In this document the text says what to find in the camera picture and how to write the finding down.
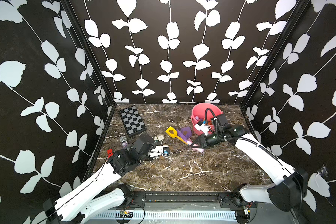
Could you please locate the pink plastic bucket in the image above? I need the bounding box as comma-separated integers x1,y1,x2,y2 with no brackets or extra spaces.
190,103,223,135

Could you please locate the purple trowel pink handle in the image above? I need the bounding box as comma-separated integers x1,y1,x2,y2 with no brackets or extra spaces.
177,129,204,153
181,127,192,139

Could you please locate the yellow trowel yellow handle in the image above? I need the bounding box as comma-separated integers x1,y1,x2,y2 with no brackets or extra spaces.
165,127,187,145

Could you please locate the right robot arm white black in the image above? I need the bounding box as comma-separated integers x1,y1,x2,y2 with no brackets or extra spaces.
190,114,308,211

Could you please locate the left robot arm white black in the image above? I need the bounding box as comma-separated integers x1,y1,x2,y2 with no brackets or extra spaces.
41,133,158,224

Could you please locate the small red block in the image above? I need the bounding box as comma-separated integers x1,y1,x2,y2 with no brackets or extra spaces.
107,149,113,158

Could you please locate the purple glitter cylinder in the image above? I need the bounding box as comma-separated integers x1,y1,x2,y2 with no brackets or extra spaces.
119,135,129,148

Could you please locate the black white checkerboard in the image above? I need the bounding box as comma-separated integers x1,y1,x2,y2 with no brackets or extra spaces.
119,105,147,138

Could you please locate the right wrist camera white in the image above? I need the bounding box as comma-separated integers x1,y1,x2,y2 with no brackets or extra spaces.
195,121,211,136

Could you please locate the black front rail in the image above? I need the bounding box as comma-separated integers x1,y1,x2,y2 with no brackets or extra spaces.
133,191,263,210

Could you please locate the white slotted cable duct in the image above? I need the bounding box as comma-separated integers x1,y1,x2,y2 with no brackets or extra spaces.
92,210,237,222

